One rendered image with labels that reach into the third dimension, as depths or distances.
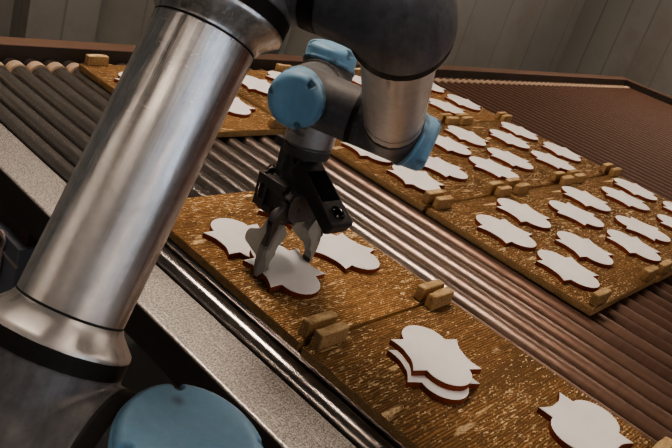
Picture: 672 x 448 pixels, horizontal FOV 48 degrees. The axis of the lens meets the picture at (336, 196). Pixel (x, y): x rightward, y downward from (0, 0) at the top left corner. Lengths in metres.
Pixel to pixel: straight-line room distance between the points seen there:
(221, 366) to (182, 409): 0.43
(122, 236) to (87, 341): 0.08
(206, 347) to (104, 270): 0.47
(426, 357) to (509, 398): 0.13
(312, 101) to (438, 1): 0.37
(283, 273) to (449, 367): 0.29
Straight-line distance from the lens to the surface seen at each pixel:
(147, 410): 0.56
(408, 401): 1.02
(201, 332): 1.05
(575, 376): 1.30
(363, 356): 1.07
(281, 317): 1.09
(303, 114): 0.95
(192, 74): 0.57
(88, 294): 0.57
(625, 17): 6.25
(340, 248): 1.31
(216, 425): 0.57
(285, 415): 0.95
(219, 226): 1.26
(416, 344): 1.10
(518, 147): 2.41
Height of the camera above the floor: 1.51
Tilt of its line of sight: 22 degrees down
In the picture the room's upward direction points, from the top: 18 degrees clockwise
